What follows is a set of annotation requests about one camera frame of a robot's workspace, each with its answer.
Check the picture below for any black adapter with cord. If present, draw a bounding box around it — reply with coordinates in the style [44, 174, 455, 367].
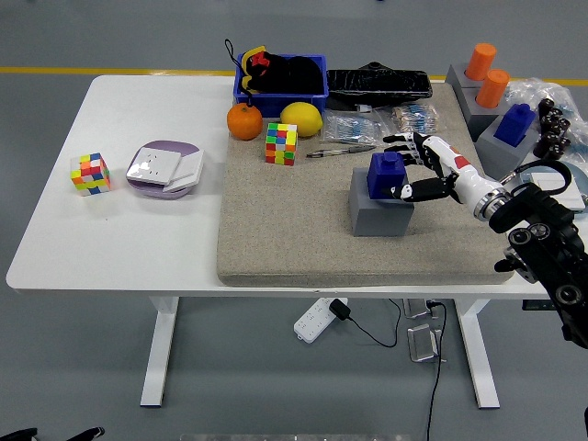
[330, 298, 403, 349]

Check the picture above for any white table leg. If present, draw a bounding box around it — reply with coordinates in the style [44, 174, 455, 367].
[140, 296, 181, 408]
[454, 299, 502, 410]

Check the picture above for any grey cube seal holder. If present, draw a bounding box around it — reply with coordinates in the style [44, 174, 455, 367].
[473, 119, 539, 183]
[444, 62, 481, 93]
[347, 167, 415, 238]
[459, 82, 516, 142]

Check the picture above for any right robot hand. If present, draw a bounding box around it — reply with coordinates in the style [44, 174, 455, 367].
[382, 131, 503, 208]

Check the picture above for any clear plastic bag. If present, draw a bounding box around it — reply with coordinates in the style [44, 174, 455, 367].
[503, 76, 588, 163]

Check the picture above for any light blue plate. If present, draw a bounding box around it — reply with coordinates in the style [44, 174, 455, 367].
[510, 159, 588, 212]

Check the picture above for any metal foot bracket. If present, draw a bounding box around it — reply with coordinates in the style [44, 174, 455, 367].
[407, 323, 445, 365]
[402, 298, 434, 321]

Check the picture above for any blue square seal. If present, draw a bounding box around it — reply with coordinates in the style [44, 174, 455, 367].
[492, 104, 537, 149]
[366, 151, 410, 201]

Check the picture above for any orange fruit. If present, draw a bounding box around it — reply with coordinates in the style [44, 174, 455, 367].
[226, 102, 264, 141]

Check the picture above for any yellow lemon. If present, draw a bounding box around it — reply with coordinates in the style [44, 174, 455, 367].
[278, 101, 323, 139]

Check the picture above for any orange cylinder seal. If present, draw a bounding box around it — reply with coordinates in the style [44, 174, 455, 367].
[465, 43, 498, 83]
[475, 69, 511, 110]

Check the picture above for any grey-brown mat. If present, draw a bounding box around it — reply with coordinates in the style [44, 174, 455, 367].
[215, 82, 516, 288]

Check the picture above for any blue plastic bin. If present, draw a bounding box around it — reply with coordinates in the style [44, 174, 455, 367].
[232, 53, 330, 119]

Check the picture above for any clear bag of resistors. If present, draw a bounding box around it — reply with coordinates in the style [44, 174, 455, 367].
[319, 109, 394, 148]
[386, 103, 446, 138]

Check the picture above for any white power strip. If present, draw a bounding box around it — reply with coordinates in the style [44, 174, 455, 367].
[293, 297, 349, 345]

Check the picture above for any black power cable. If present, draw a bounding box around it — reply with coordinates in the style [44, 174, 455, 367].
[424, 300, 449, 441]

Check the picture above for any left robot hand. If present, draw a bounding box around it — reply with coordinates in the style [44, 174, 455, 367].
[0, 426, 106, 441]

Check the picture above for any purple plate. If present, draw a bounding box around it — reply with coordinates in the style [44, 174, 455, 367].
[125, 139, 204, 200]

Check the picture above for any grey pen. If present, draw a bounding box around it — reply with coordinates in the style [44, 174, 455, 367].
[304, 144, 377, 160]

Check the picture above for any white socket panel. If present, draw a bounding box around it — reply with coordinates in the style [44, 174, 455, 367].
[125, 146, 182, 187]

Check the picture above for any white switch panel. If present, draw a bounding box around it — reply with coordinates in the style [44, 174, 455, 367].
[527, 170, 588, 211]
[161, 149, 205, 194]

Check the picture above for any colourful puzzle cube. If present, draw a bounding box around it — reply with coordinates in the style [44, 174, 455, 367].
[265, 121, 299, 167]
[69, 152, 112, 198]

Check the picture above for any black strap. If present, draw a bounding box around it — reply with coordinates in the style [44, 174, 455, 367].
[223, 38, 254, 109]

